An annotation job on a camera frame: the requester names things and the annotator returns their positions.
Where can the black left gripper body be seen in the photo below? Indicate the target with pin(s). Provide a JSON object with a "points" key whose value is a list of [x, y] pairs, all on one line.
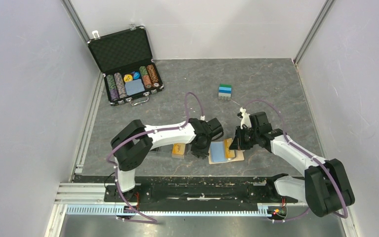
{"points": [[203, 147]]}

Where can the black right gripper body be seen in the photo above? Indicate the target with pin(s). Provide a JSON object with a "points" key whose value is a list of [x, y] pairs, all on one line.
{"points": [[247, 137]]}

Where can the orange credit card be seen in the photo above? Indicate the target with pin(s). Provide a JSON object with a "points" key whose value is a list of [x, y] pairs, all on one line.
{"points": [[229, 154]]}

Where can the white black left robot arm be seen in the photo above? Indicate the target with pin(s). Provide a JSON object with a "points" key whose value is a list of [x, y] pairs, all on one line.
{"points": [[131, 146]]}

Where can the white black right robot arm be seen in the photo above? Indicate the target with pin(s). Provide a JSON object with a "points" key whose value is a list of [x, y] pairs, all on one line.
{"points": [[324, 185]]}

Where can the clear acrylic card tray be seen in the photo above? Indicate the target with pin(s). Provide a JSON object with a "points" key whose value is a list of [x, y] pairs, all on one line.
{"points": [[164, 151]]}

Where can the blue green block stack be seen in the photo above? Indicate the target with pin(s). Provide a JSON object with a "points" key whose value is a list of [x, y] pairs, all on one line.
{"points": [[225, 91]]}

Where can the black poker chip case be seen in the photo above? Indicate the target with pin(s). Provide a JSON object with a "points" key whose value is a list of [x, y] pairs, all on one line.
{"points": [[126, 62]]}

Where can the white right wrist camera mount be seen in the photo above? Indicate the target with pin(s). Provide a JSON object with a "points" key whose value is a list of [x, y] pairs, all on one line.
{"points": [[245, 118]]}

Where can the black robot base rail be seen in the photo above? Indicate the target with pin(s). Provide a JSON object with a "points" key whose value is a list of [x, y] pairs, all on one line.
{"points": [[191, 193]]}

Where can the white toothed cable rail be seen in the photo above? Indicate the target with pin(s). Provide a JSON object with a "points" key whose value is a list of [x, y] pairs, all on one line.
{"points": [[121, 210]]}

